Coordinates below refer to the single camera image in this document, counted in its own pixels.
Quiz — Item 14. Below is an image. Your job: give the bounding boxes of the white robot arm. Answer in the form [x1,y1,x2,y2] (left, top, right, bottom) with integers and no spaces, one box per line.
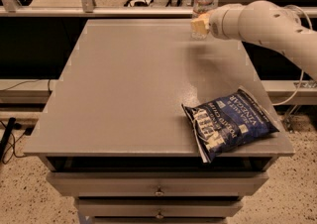
[191,1,317,80]

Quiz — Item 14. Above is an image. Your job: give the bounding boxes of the clear plastic water bottle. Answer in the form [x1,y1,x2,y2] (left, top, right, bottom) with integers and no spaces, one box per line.
[191,0,214,40]

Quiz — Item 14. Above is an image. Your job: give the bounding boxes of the blue potato chip bag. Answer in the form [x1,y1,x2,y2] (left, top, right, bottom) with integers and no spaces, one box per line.
[181,86,279,163]

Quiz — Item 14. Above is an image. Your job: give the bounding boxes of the grey drawer cabinet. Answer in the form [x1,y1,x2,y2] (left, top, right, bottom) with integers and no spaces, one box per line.
[25,19,293,224]

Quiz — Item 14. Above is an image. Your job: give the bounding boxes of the upper drawer knob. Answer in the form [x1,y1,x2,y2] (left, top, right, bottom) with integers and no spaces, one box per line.
[155,186,164,196]

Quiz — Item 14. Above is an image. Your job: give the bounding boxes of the drawer knob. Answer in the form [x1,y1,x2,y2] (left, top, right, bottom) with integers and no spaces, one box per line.
[156,212,164,219]
[155,186,164,196]

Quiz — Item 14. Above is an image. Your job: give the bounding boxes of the metal railing bar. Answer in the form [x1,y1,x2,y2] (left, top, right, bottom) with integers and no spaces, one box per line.
[0,5,317,19]

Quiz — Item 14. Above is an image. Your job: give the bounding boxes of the lower drawer knob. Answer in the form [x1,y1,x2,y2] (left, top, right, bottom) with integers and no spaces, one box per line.
[156,212,164,219]

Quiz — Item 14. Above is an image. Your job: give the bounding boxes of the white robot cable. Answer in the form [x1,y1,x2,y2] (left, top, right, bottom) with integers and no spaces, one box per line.
[271,4,314,107]

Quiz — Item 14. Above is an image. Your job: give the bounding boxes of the black floor cables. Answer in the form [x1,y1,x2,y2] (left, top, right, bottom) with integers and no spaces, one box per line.
[0,78,53,166]

